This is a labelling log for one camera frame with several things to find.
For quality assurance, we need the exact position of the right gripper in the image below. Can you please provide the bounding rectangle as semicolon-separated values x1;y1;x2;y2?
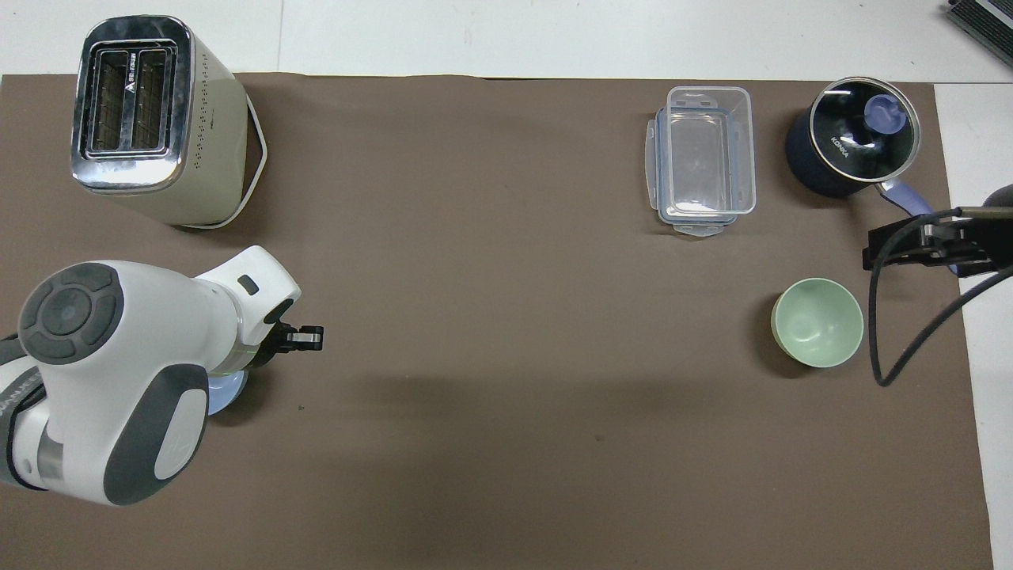
962;184;1013;279

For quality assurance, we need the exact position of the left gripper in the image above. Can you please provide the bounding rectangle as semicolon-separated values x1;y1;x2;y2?
252;315;295;370

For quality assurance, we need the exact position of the light blue bowl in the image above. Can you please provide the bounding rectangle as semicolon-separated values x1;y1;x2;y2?
207;370;249;417

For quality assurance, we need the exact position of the green bowl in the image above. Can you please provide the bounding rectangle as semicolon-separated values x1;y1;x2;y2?
771;277;865;369

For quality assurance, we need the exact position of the glass pot lid purple knob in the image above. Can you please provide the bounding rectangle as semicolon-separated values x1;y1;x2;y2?
810;77;924;185

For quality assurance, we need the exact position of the cream and chrome toaster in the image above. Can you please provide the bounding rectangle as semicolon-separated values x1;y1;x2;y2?
70;14;269;231

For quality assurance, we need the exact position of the dark blue pot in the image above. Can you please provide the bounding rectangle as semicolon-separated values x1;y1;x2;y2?
784;77;964;277

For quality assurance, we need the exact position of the clear plastic container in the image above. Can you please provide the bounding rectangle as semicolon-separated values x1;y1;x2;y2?
664;85;758;220

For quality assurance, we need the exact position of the clear lid with blue seal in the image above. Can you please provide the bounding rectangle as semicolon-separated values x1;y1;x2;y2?
647;106;751;238

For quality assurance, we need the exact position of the black cable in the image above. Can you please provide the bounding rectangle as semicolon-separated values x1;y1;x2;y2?
867;209;1013;388

